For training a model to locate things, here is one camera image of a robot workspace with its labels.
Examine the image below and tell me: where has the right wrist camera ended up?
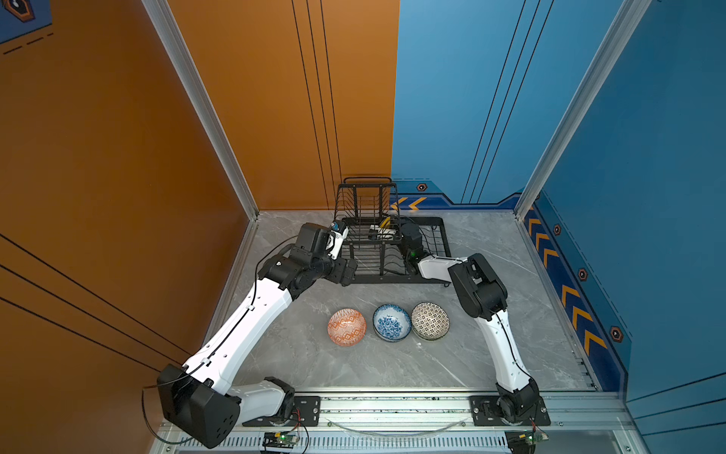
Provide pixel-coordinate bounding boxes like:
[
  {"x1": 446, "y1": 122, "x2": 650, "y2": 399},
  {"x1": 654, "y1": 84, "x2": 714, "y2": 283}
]
[{"x1": 367, "y1": 225, "x2": 400, "y2": 241}]

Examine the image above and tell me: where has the right green circuit board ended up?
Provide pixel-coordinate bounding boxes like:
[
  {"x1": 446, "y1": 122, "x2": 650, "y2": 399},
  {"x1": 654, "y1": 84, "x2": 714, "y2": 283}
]
[{"x1": 505, "y1": 431, "x2": 550, "y2": 454}]

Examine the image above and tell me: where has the blue floral bowl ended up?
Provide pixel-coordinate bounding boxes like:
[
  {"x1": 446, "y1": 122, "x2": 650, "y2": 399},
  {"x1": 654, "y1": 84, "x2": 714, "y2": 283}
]
[{"x1": 372, "y1": 304, "x2": 412, "y2": 342}]

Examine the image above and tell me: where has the aluminium corner post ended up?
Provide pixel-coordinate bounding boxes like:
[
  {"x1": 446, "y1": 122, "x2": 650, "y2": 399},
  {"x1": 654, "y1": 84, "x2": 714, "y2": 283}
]
[
  {"x1": 513, "y1": 0, "x2": 652, "y2": 221},
  {"x1": 142, "y1": 0, "x2": 259, "y2": 221}
]

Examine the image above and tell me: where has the black wire dish rack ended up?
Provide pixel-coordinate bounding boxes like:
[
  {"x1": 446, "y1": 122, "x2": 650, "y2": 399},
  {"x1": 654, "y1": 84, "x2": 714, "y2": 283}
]
[{"x1": 335, "y1": 176, "x2": 451, "y2": 284}]

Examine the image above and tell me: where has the green circuit board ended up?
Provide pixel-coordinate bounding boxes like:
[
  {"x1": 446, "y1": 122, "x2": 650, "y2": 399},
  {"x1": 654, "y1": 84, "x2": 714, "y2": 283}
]
[
  {"x1": 261, "y1": 431, "x2": 301, "y2": 454},
  {"x1": 505, "y1": 431, "x2": 550, "y2": 454}
]

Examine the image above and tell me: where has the aluminium right corner post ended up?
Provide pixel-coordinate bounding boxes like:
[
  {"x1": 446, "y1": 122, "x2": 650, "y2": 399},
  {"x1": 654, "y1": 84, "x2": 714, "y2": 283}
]
[{"x1": 513, "y1": 0, "x2": 652, "y2": 221}]

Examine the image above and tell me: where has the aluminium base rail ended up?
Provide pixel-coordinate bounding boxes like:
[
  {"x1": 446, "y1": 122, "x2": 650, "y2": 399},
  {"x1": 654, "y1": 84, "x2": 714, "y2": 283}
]
[{"x1": 148, "y1": 388, "x2": 650, "y2": 454}]

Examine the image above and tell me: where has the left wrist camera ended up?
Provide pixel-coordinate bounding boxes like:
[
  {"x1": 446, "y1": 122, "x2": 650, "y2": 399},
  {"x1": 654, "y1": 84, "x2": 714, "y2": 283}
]
[{"x1": 327, "y1": 219, "x2": 349, "y2": 260}]

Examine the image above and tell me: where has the aluminium left corner post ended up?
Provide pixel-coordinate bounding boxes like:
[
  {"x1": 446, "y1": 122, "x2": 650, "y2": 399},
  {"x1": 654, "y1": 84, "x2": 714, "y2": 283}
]
[{"x1": 142, "y1": 0, "x2": 259, "y2": 221}]

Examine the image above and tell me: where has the orange patterned bowl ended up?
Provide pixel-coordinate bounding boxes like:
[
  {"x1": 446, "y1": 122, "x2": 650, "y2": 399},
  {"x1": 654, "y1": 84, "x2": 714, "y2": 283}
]
[{"x1": 327, "y1": 308, "x2": 367, "y2": 347}]

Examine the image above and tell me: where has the brown patterned bowl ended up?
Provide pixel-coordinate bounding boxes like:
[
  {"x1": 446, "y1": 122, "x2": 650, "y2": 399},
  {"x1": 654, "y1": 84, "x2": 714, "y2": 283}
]
[{"x1": 410, "y1": 302, "x2": 450, "y2": 341}]

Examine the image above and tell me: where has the left green circuit board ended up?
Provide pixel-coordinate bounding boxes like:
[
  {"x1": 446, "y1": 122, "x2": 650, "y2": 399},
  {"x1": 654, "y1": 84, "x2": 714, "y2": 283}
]
[{"x1": 261, "y1": 431, "x2": 301, "y2": 454}]

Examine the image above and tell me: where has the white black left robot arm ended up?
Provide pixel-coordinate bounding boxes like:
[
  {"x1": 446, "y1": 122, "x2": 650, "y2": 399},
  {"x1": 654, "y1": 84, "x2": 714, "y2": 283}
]
[{"x1": 152, "y1": 221, "x2": 357, "y2": 448}]

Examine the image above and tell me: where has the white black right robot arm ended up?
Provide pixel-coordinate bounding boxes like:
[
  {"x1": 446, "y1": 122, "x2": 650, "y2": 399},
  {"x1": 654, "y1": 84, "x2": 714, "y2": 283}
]
[{"x1": 399, "y1": 221, "x2": 542, "y2": 426}]

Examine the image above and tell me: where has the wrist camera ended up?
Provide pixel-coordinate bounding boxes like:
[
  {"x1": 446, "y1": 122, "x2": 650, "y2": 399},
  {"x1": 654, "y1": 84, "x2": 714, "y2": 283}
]
[
  {"x1": 327, "y1": 219, "x2": 349, "y2": 260},
  {"x1": 367, "y1": 225, "x2": 400, "y2": 241}
]

